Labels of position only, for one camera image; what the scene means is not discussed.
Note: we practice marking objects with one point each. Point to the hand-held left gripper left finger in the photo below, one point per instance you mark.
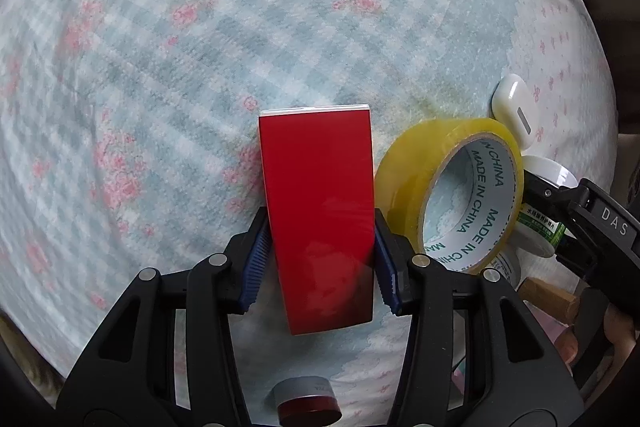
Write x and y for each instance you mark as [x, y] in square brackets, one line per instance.
[254, 257]

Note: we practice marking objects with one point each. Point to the small red and silver tin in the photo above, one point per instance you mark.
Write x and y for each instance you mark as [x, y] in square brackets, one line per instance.
[307, 399]

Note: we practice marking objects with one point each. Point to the person's right hand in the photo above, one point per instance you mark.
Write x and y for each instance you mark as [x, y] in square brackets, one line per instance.
[621, 322]

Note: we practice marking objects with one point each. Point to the pink paper piece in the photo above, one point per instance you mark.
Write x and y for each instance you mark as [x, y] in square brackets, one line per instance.
[465, 387]

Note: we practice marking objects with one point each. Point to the red rectangular box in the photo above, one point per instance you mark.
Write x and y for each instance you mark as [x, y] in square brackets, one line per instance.
[320, 207]

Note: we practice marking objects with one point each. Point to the white earbuds case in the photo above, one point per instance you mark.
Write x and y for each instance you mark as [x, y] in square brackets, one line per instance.
[512, 112]

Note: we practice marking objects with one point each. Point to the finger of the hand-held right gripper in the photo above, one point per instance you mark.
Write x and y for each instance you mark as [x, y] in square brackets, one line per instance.
[550, 194]

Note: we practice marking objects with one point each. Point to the white cloth with pink bows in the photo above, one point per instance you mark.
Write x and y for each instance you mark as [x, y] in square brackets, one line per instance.
[560, 37]

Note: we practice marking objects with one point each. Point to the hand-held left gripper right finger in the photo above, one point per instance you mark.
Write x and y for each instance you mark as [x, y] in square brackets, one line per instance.
[386, 257]

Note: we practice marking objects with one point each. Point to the checked floral bedsheet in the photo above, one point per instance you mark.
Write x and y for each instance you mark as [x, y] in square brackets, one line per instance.
[200, 57]

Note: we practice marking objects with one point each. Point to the yellow packing tape roll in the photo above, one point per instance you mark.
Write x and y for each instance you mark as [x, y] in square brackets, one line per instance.
[430, 172]

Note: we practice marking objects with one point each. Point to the beige fuzzy cloth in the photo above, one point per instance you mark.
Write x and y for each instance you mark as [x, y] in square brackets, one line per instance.
[25, 357]

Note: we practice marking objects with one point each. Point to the wooden block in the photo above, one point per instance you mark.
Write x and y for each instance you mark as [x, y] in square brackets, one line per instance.
[547, 299]

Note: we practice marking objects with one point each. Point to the white bottle with green label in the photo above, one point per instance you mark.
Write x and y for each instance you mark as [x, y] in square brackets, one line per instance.
[536, 232]

